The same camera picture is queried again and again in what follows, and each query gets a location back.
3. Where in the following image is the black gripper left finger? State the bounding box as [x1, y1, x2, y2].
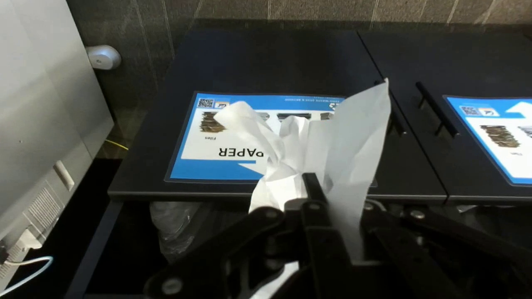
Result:
[143, 208, 301, 299]

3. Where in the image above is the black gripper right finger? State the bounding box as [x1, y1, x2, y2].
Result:
[362, 207, 532, 299]

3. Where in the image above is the white paper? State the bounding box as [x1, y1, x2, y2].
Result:
[214, 80, 391, 263]

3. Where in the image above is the black bin liner bag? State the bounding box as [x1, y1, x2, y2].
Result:
[148, 200, 248, 265]

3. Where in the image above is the left bin cabinet door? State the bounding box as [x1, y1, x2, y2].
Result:
[361, 31, 532, 205]

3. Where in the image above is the right mixed paper sign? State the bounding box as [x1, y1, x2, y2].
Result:
[163, 92, 347, 185]

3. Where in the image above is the mixed paper sign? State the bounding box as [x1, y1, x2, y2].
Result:
[445, 95, 532, 188]
[163, 92, 347, 185]

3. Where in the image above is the left mixed paper sign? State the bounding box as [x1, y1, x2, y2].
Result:
[445, 95, 532, 188]

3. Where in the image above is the large grey office printer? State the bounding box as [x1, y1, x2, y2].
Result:
[0, 0, 113, 258]

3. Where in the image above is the yellow cable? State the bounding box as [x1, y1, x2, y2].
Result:
[103, 139, 130, 154]

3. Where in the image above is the white printer cable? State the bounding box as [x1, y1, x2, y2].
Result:
[0, 238, 56, 299]

